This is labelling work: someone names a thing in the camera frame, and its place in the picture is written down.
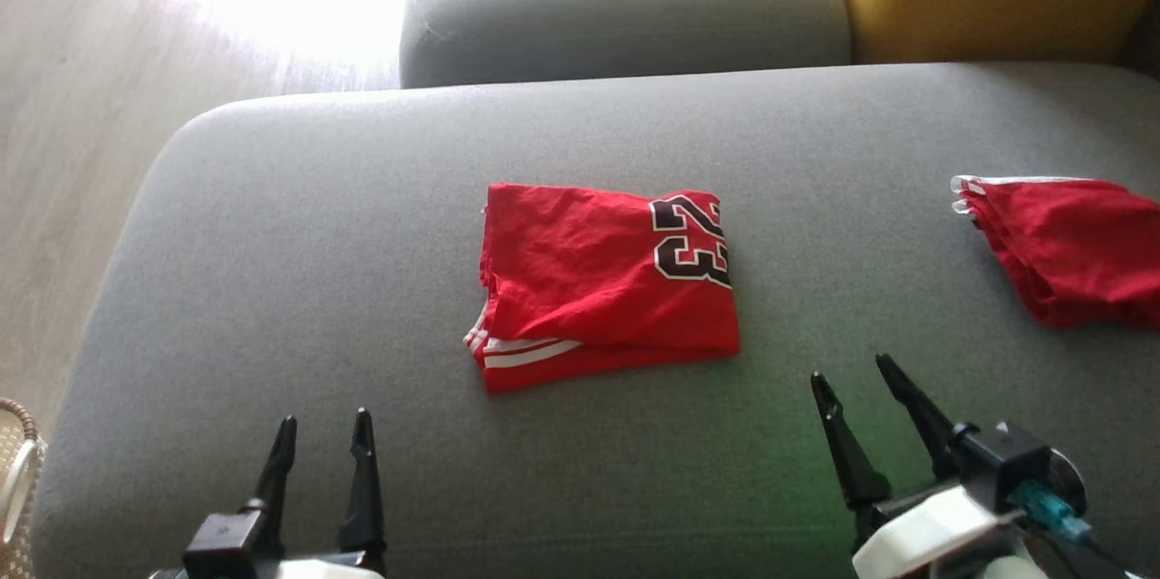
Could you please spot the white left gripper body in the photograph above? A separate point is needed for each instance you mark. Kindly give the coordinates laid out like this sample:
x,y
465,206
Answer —
x,y
326,570

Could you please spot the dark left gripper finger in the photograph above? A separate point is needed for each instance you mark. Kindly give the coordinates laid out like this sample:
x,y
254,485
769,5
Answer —
x,y
364,497
272,488

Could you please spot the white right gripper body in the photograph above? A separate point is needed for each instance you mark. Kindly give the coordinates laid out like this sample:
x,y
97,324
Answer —
x,y
924,534

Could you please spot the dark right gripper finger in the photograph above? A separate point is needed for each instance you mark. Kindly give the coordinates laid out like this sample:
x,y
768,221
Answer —
x,y
920,416
847,457

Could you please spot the red shorts white waistband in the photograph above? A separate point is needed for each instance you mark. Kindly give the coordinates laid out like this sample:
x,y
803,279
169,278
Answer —
x,y
1078,253

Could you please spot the red Bulls jersey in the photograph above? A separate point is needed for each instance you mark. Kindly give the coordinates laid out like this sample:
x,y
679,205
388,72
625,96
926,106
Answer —
x,y
598,289

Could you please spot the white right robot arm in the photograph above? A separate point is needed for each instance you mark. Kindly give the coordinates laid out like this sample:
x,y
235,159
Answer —
x,y
1015,568

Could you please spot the grey sofa seat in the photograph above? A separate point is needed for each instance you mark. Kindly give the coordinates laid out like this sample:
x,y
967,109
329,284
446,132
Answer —
x,y
362,289

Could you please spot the woven wicker basket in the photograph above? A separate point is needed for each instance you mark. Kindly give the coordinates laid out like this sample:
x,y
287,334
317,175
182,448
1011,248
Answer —
x,y
18,488

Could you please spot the grey sofa back cushion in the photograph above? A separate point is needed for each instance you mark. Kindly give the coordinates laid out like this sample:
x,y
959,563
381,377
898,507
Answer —
x,y
625,8

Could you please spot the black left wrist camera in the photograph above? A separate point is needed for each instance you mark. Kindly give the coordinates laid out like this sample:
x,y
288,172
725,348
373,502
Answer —
x,y
227,547

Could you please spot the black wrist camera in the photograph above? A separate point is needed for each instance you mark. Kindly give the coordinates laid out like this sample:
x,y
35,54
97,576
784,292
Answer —
x,y
227,547
1019,461

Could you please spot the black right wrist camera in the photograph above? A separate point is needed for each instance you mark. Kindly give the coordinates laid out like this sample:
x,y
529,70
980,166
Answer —
x,y
1019,461

